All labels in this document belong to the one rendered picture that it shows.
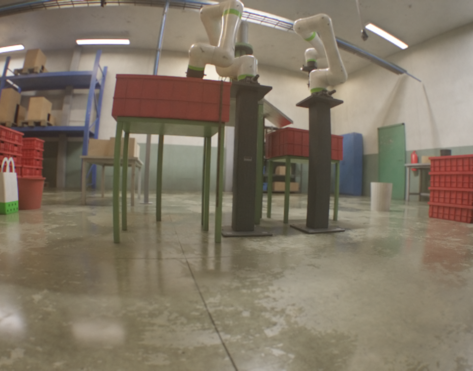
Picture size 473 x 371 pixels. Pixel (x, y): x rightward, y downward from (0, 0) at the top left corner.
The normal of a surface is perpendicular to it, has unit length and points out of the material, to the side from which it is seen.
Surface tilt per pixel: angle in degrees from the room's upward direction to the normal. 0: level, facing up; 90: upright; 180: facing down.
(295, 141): 90
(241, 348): 0
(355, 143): 90
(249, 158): 90
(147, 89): 90
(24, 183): 99
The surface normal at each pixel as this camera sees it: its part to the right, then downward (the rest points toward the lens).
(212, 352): 0.04, -1.00
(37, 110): 0.31, 0.03
